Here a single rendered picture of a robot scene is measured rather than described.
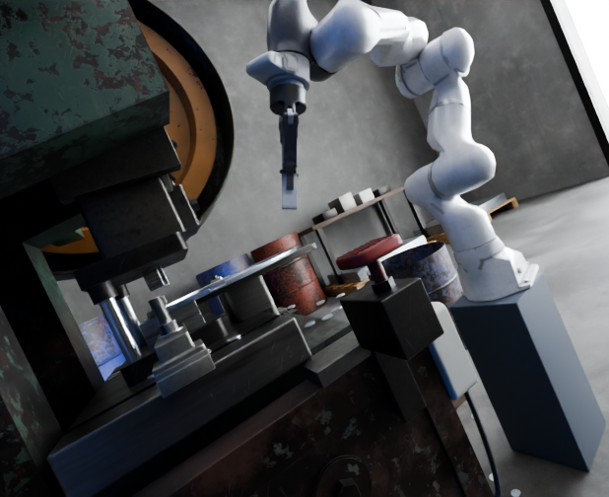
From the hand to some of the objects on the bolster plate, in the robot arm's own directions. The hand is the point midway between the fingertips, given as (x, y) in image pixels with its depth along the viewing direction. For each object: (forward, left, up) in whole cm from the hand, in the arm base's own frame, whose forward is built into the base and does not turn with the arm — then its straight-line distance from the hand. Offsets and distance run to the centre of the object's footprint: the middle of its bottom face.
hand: (289, 191), depth 66 cm
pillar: (+36, -4, -16) cm, 40 cm away
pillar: (+33, -20, -16) cm, 42 cm away
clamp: (+32, +6, -19) cm, 37 cm away
